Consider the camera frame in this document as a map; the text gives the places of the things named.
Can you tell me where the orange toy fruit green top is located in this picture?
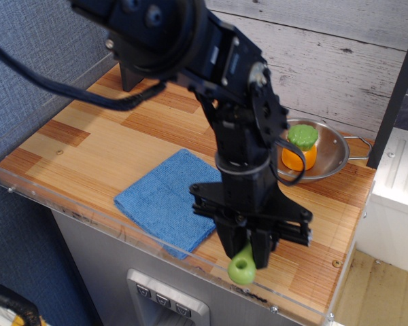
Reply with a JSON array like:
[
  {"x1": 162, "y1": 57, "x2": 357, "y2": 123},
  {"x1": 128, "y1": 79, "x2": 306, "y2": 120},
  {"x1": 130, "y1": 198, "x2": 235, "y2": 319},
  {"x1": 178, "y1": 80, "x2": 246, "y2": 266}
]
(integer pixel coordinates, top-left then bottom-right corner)
[{"x1": 282, "y1": 124, "x2": 318, "y2": 171}]

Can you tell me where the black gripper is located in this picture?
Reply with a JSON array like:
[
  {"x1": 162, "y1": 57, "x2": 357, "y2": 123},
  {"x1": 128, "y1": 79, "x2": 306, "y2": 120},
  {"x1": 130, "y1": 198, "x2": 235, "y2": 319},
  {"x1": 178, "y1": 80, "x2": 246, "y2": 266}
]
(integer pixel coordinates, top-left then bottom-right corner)
[{"x1": 189, "y1": 159, "x2": 313, "y2": 269}]

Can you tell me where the yellow object bottom left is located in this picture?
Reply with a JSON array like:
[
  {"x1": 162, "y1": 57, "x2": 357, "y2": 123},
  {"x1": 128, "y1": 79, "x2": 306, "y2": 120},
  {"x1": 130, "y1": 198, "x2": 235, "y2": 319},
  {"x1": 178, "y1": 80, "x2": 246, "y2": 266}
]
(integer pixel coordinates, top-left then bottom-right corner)
[{"x1": 11, "y1": 315, "x2": 25, "y2": 326}]

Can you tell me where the grey cabinet dispenser panel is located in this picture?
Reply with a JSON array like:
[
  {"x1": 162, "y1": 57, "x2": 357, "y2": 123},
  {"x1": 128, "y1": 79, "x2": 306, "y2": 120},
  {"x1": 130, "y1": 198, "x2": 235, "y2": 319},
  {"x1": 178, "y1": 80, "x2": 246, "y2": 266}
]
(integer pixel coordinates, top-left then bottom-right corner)
[{"x1": 126, "y1": 268, "x2": 211, "y2": 325}]

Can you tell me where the blue folded cloth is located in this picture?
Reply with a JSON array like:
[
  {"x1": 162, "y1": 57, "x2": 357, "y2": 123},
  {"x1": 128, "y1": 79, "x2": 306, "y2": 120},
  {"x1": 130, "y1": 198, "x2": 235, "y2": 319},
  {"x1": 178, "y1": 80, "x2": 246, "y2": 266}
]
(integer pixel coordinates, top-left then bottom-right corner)
[{"x1": 114, "y1": 149, "x2": 221, "y2": 259}]

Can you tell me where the black vertical post right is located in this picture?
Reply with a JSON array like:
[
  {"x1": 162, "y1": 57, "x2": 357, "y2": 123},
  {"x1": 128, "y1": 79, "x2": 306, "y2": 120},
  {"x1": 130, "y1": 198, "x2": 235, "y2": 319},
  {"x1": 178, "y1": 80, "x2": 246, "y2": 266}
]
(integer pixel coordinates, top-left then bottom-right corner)
[{"x1": 367, "y1": 49, "x2": 408, "y2": 169}]

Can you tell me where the black cable bottom left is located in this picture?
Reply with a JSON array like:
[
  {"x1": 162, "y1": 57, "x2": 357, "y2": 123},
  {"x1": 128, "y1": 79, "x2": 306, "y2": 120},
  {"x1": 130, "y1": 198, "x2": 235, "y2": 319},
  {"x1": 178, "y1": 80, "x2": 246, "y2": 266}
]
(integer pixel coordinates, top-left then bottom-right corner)
[{"x1": 0, "y1": 292, "x2": 41, "y2": 326}]

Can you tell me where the green handled grey spatula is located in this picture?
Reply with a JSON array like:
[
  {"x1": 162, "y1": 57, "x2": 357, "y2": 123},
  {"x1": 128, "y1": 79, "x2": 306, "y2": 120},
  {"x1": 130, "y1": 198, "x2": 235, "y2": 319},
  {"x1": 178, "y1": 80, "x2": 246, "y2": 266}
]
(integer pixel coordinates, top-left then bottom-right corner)
[{"x1": 227, "y1": 241, "x2": 256, "y2": 285}]

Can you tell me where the steel bowl with handles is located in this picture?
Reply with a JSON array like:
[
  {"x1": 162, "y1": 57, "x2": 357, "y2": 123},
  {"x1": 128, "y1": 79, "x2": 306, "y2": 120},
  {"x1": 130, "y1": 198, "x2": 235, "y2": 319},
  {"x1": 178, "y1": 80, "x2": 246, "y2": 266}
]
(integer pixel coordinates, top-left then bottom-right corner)
[{"x1": 288, "y1": 117, "x2": 373, "y2": 183}]

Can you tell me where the black vertical post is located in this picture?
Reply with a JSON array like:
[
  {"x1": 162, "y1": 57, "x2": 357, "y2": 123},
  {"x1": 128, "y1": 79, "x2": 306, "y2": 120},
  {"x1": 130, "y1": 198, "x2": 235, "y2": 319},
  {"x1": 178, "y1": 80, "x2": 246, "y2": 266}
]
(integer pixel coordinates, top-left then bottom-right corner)
[
  {"x1": 367, "y1": 49, "x2": 408, "y2": 169},
  {"x1": 118, "y1": 60, "x2": 145, "y2": 92}
]

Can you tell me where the white appliance at right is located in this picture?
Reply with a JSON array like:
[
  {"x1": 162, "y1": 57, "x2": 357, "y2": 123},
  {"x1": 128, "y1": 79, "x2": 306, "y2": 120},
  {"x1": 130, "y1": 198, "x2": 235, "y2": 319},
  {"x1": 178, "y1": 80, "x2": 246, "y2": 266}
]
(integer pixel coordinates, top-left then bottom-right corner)
[{"x1": 356, "y1": 128, "x2": 408, "y2": 271}]

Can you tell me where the black sleeved arm cable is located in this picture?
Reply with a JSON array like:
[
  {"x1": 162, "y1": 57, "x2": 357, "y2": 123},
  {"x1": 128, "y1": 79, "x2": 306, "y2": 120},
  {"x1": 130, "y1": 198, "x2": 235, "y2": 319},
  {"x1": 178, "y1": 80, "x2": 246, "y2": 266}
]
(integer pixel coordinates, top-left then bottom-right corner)
[{"x1": 0, "y1": 32, "x2": 167, "y2": 112}]

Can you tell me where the clear acrylic table guard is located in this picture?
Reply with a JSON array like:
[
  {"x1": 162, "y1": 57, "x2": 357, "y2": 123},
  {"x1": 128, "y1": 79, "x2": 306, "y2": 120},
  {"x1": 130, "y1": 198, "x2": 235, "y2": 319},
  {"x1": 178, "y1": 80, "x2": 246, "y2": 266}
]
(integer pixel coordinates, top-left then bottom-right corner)
[{"x1": 0, "y1": 50, "x2": 377, "y2": 326}]

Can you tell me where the black vertical post left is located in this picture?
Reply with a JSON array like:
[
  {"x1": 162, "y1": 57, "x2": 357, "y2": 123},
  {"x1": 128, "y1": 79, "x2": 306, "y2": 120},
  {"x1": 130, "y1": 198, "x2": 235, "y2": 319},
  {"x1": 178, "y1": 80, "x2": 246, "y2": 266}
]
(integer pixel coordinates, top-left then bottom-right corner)
[{"x1": 118, "y1": 60, "x2": 145, "y2": 92}]

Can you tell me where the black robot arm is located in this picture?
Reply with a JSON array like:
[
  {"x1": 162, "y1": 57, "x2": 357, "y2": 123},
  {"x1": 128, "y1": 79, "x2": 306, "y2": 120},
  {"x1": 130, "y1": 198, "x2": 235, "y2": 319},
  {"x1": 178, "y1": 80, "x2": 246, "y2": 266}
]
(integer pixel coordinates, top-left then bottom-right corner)
[{"x1": 71, "y1": 1, "x2": 312, "y2": 269}]

